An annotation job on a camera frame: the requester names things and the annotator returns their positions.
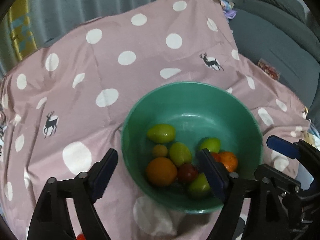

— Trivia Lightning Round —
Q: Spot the small green mango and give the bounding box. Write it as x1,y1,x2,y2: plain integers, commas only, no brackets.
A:
187,173,212,198
169,142,192,167
199,137,221,153

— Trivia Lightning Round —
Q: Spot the dark red fruit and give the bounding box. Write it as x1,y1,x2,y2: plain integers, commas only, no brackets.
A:
177,163,199,183

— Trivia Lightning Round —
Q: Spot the grey sofa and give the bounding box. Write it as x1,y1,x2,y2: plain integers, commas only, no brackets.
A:
229,0,320,120

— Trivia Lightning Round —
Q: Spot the small yellow round fruit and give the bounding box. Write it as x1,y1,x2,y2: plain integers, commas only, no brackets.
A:
153,144,168,158

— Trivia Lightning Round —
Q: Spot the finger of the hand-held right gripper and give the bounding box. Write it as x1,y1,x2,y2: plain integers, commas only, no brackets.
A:
266,135,304,159
254,164,302,195

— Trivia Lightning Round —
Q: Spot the colourful printed cloth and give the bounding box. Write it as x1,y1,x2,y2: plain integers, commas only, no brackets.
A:
220,0,237,19

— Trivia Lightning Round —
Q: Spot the printed bedsheet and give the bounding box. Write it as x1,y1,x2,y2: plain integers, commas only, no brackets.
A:
301,124,320,153

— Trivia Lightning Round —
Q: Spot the pink polka-dot deer blanket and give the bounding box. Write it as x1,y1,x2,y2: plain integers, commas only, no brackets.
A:
0,0,315,240

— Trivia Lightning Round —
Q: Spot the small orange tangerine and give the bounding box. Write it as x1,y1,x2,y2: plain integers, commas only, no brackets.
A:
218,151,238,172

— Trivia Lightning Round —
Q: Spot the large orange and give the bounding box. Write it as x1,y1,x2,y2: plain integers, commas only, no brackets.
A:
146,157,178,187

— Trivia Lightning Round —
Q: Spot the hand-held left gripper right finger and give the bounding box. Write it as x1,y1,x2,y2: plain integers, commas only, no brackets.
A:
196,148,292,240

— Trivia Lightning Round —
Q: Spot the green plastic basin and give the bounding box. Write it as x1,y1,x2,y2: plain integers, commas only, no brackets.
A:
121,81,264,214

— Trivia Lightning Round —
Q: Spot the yellow patterned curtain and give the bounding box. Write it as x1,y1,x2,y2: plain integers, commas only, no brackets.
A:
9,0,38,58

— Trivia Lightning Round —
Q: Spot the large green mango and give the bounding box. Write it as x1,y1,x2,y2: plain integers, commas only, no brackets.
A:
146,124,176,143

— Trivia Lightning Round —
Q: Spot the red patterned snack packet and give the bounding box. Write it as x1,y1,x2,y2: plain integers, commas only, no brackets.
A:
257,58,281,80

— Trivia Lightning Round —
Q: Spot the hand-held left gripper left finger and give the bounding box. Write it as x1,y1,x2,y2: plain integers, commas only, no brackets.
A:
27,148,118,240

